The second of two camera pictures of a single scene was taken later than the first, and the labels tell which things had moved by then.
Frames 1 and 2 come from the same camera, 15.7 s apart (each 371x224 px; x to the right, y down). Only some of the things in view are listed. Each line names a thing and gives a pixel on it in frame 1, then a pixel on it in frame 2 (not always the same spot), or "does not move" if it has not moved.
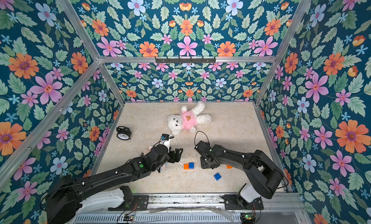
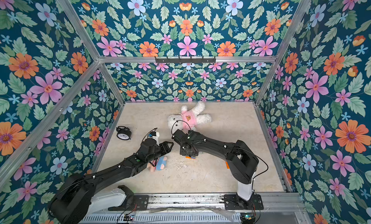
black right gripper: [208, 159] -> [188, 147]
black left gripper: [177, 159] -> [166, 147]
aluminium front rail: [208, 208] does not move
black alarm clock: [123, 133] does not move
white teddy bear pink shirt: [188, 119] does not move
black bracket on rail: [185, 61] does not move
